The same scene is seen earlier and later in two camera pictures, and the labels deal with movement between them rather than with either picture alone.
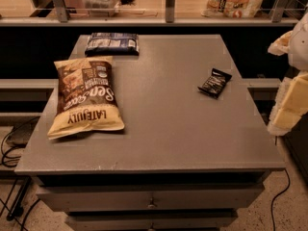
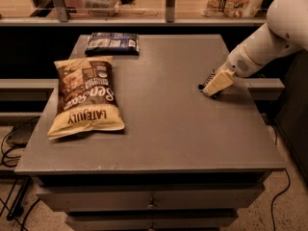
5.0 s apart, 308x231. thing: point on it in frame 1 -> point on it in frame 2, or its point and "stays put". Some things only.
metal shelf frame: x=169 y=20 stays put
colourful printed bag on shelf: x=233 y=1 stays put
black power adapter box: x=21 y=133 stays put
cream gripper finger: x=292 y=103 -> x=240 y=62
